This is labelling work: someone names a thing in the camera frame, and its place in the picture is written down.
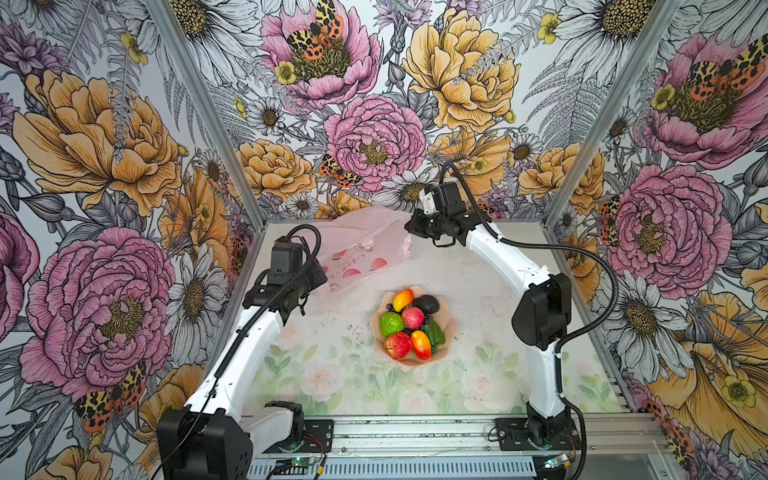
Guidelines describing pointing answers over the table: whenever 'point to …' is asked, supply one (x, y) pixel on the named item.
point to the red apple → (398, 345)
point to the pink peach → (413, 318)
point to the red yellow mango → (421, 344)
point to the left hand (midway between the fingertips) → (319, 279)
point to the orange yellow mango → (403, 299)
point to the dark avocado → (428, 303)
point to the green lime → (390, 323)
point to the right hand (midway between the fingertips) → (405, 233)
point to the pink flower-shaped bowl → (441, 317)
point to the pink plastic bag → (361, 242)
